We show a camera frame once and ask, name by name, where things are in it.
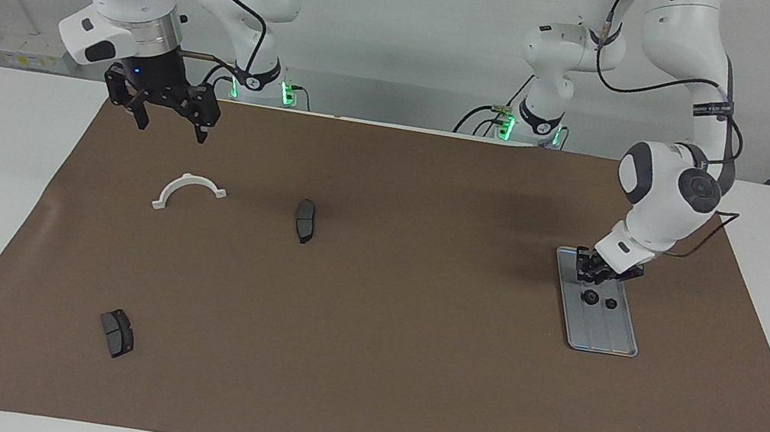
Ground long dark grey brake pad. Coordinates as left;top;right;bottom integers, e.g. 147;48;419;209
292;197;321;246

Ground brown table mat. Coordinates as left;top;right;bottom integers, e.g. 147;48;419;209
0;63;770;432

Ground short dark grey brake pad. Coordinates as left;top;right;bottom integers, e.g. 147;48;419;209
94;306;140;362

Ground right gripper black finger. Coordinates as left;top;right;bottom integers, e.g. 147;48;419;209
177;81;226;147
97;65;158;132

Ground black base cable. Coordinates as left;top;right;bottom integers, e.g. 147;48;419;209
452;65;533;146
198;58;240;94

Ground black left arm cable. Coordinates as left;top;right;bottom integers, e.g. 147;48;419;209
543;0;770;268

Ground black left base cable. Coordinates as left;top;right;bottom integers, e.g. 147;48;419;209
452;65;533;146

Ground silver metal tray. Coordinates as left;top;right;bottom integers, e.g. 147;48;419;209
541;245;654;360

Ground white semicircular plastic bracket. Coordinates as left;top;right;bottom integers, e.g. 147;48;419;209
150;168;230;221

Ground black right base cable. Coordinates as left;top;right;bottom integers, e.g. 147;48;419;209
198;58;240;94

